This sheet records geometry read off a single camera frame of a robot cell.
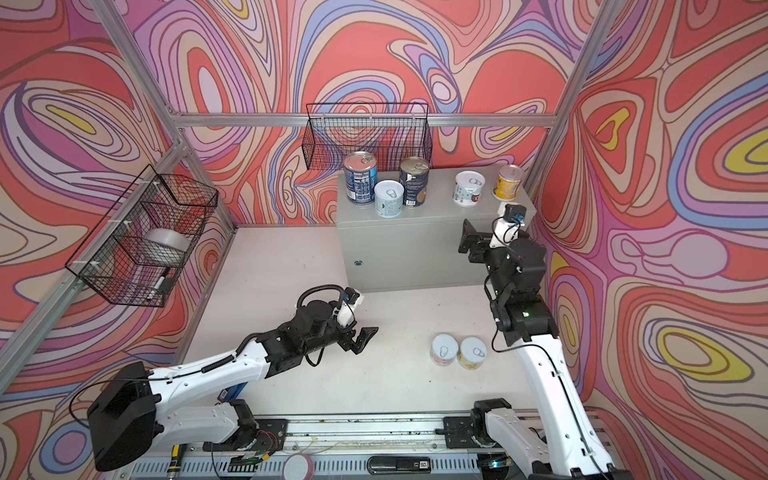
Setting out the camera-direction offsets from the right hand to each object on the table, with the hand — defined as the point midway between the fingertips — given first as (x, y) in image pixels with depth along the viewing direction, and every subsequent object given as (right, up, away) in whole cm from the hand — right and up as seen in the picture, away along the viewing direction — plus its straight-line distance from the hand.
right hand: (485, 228), depth 67 cm
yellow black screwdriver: (-72, -55, +1) cm, 91 cm away
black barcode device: (-20, -54, -1) cm, 57 cm away
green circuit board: (-58, -56, +3) cm, 81 cm away
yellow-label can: (+1, -34, +15) cm, 37 cm away
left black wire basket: (-86, -6, +7) cm, 87 cm away
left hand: (-27, -23, +10) cm, 37 cm away
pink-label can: (-7, -33, +15) cm, 36 cm away
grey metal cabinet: (-12, -5, +25) cm, 29 cm away
